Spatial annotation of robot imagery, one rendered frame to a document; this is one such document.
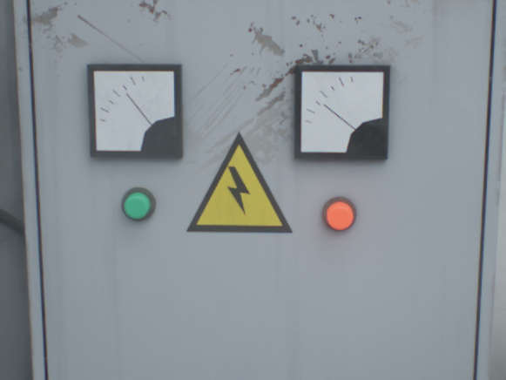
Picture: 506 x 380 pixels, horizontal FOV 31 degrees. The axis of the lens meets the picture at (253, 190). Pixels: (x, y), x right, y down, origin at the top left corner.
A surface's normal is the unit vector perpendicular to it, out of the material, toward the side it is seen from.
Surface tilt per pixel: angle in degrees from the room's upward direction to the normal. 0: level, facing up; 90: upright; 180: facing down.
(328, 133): 90
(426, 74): 90
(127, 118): 90
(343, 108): 90
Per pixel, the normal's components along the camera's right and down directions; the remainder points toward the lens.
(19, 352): 0.96, 0.06
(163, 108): -0.04, 0.21
